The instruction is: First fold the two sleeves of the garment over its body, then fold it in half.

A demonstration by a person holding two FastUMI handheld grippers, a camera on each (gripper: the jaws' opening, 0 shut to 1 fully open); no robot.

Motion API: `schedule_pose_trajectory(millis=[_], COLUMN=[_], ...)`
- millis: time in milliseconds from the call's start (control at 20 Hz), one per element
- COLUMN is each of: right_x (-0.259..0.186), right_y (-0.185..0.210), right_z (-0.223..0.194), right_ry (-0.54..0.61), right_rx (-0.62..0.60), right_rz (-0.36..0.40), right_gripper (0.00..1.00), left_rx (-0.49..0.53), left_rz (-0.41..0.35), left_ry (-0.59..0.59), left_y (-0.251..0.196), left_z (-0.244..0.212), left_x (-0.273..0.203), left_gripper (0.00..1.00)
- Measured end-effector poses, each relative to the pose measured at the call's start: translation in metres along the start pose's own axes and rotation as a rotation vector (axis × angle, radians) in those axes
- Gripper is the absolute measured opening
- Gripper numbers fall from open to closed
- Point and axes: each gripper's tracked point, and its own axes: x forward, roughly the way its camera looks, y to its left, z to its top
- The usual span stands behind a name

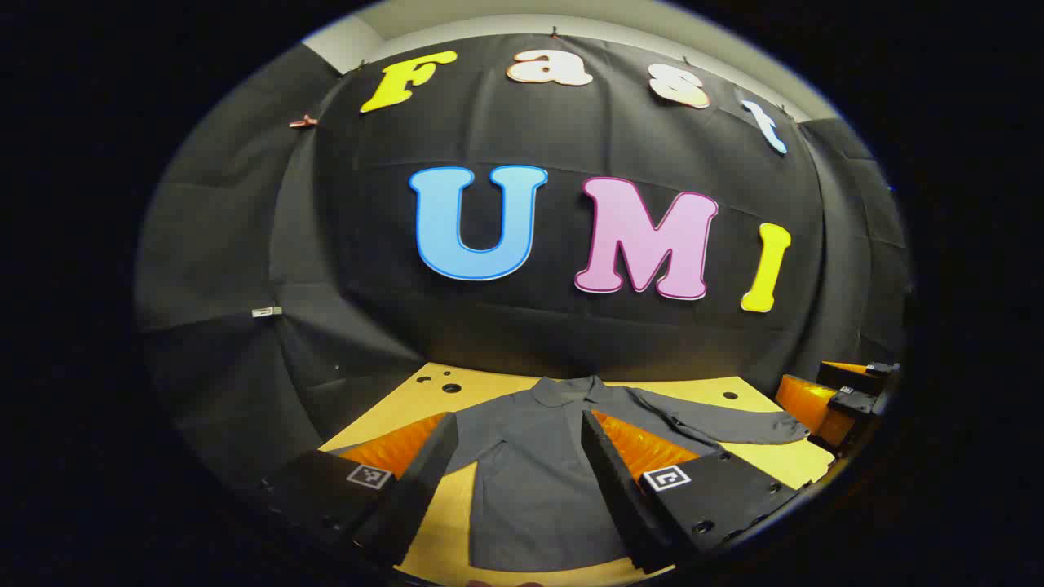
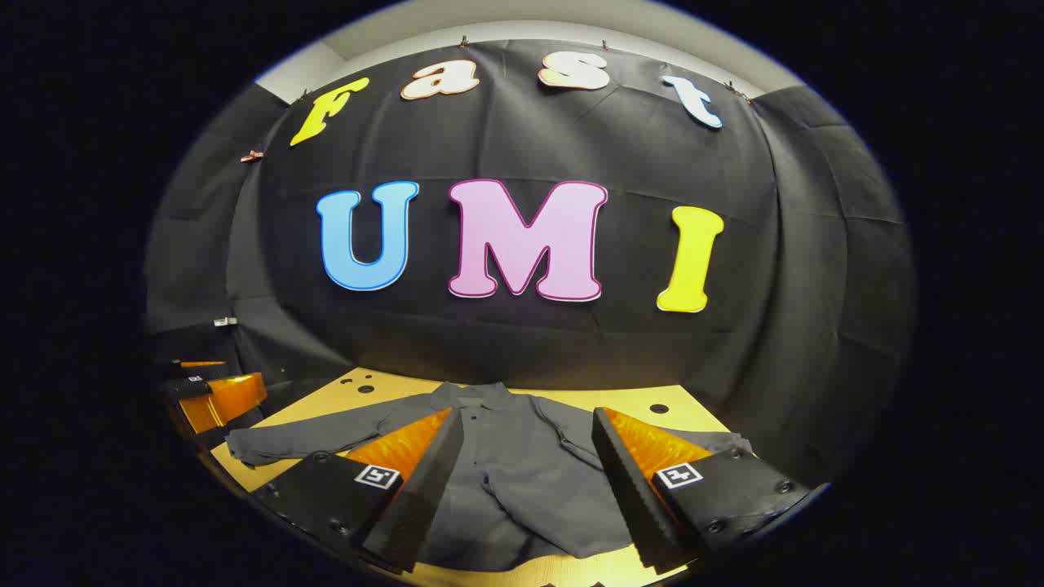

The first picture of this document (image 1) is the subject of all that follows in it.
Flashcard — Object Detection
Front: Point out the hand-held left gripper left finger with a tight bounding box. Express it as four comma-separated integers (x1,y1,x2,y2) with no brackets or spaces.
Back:
261,412,459,570

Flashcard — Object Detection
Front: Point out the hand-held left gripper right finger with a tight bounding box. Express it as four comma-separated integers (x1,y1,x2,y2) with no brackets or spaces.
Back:
581,409,803,576

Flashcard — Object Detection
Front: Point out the grey long-sleeved shirt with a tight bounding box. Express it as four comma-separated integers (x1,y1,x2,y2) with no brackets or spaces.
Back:
326,375,812,573

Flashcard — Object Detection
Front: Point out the black backdrop cloth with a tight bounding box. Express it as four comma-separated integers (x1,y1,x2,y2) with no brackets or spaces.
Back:
135,31,913,490

